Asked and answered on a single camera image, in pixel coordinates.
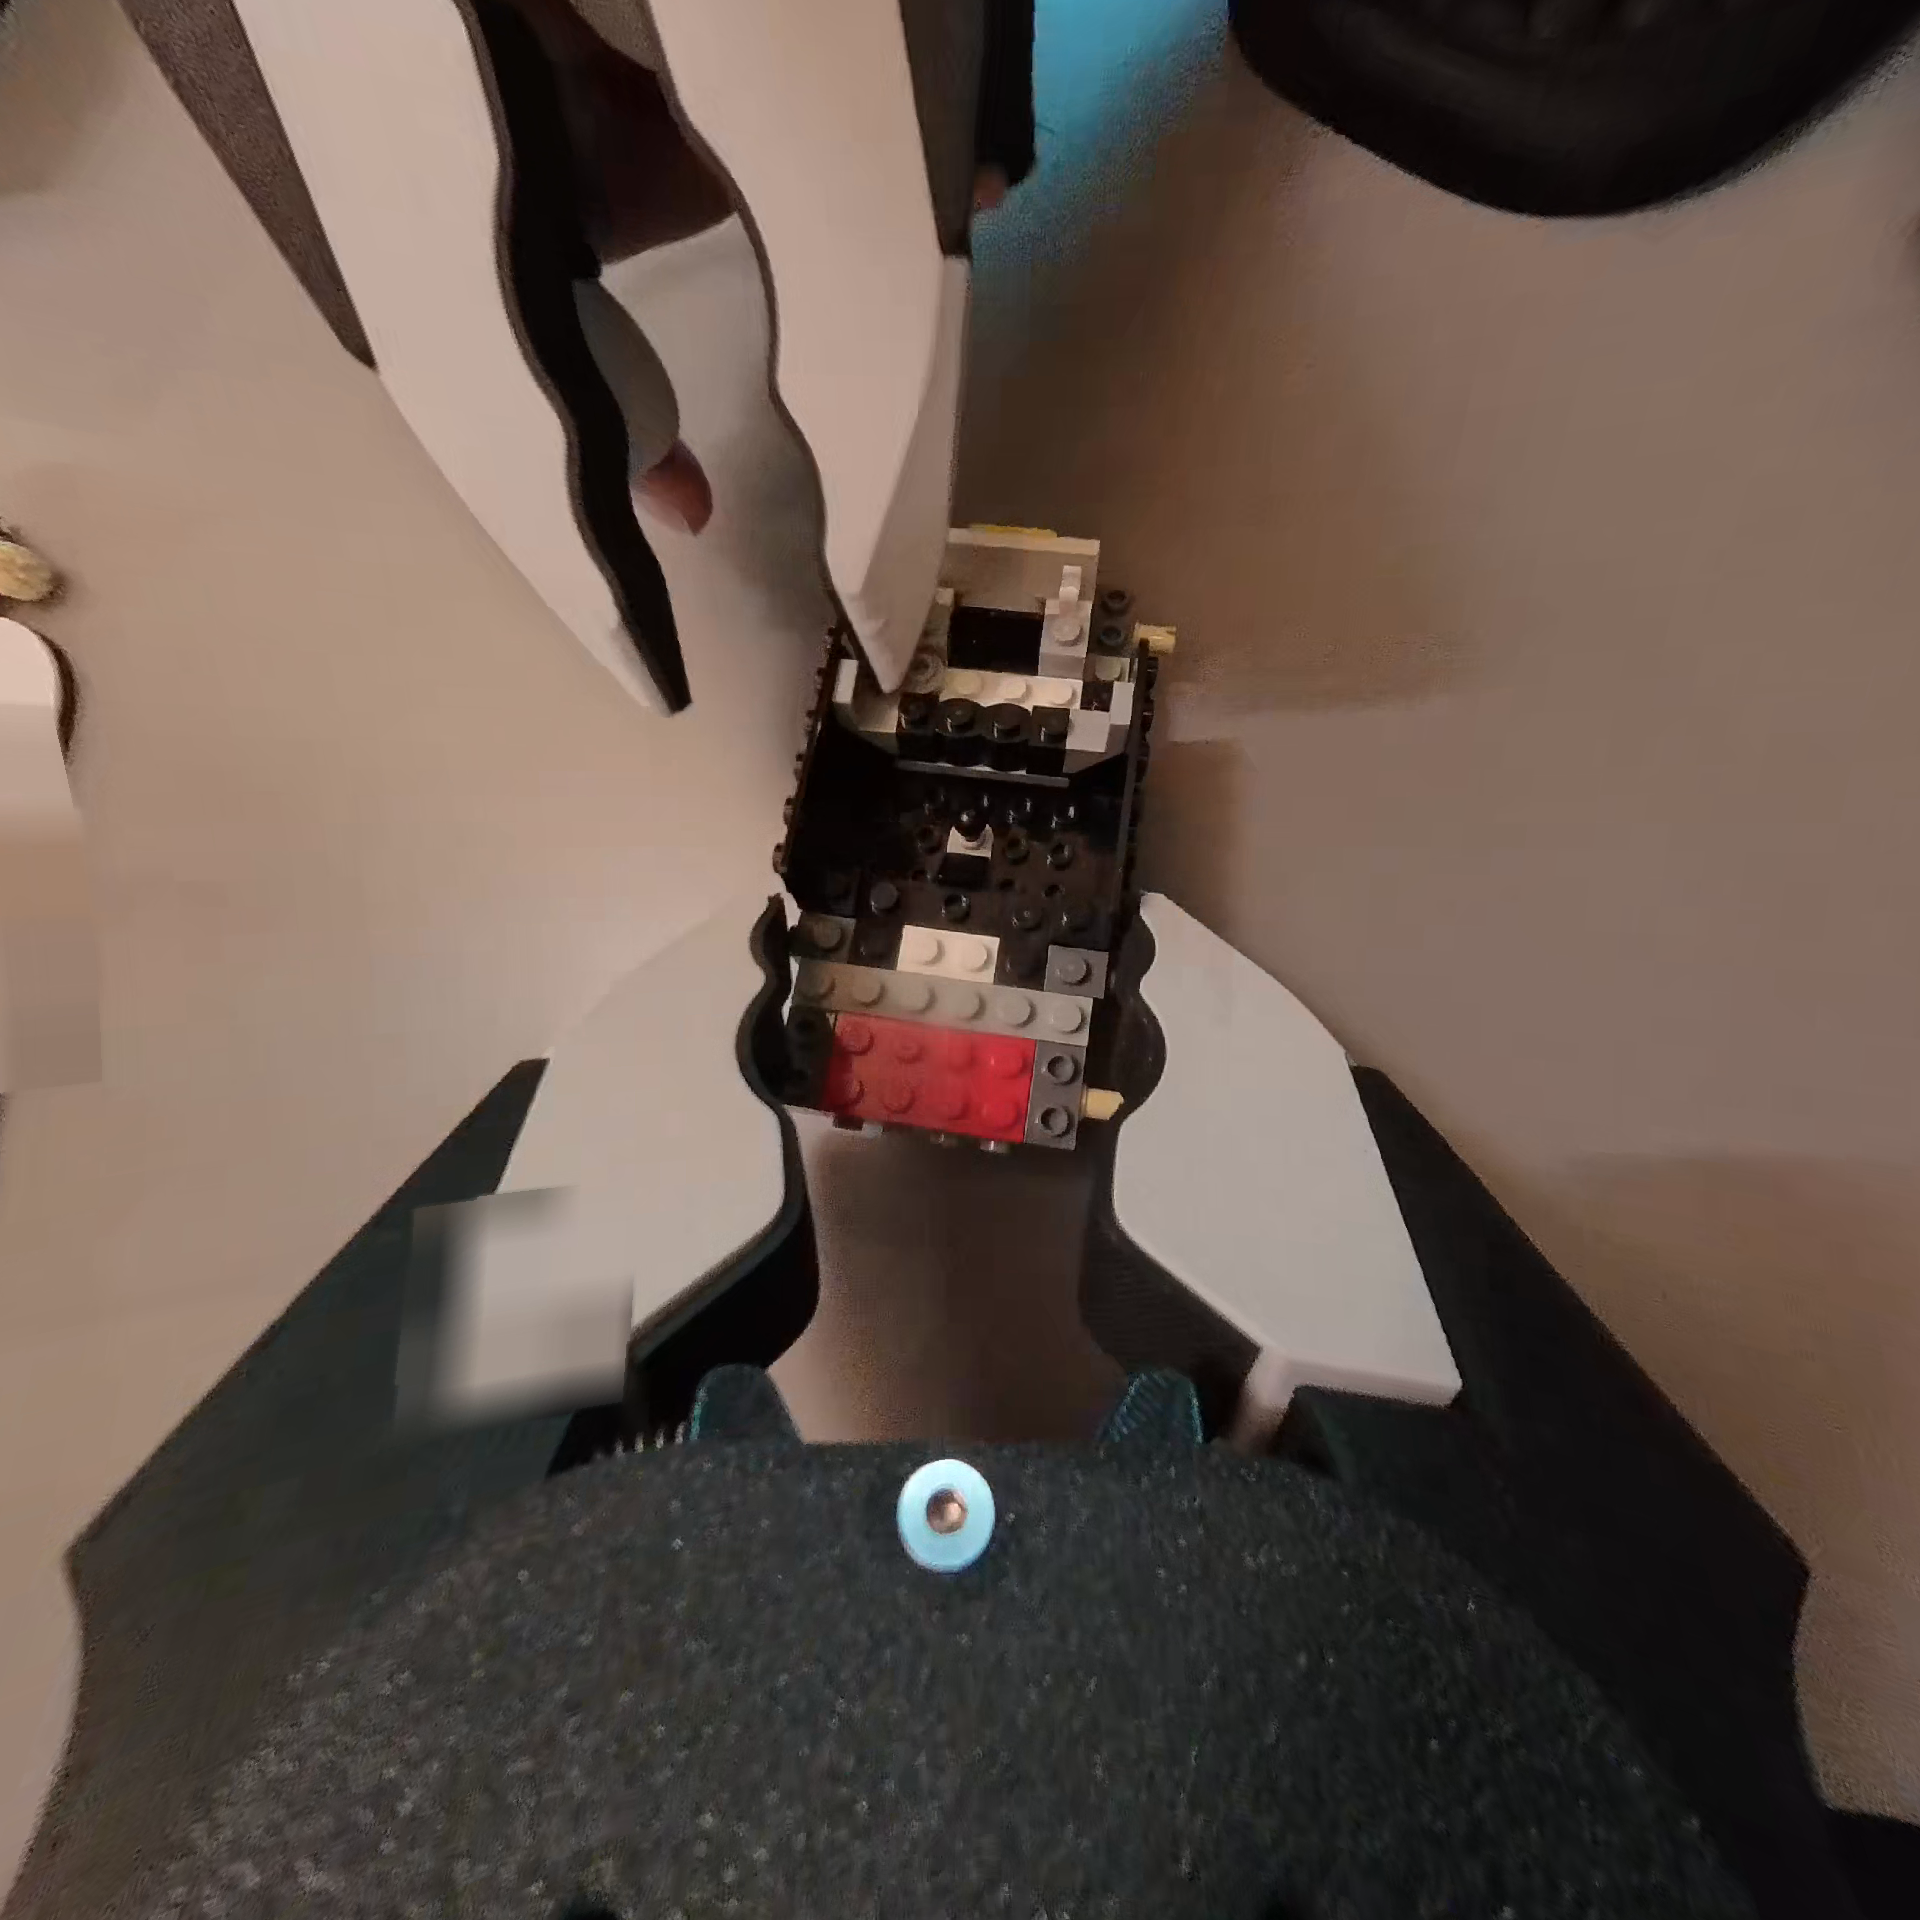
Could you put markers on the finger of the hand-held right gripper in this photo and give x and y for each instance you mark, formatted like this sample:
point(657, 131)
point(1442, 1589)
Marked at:
point(407, 225)
point(840, 225)

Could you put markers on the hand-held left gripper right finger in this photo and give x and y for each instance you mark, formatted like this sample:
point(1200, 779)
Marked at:
point(1274, 1169)

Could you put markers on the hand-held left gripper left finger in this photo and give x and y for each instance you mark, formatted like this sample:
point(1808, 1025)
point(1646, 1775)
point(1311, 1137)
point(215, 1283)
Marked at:
point(675, 1110)

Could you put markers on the toy brick car model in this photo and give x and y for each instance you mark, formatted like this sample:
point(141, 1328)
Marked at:
point(931, 1065)

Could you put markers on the person's right forearm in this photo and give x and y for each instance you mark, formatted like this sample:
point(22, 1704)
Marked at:
point(1576, 89)

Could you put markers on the small tan round piece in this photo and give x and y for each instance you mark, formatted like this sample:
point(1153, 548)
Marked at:
point(26, 569)

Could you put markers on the book stand with white base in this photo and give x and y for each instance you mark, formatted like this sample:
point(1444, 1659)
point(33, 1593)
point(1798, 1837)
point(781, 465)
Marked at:
point(26, 682)

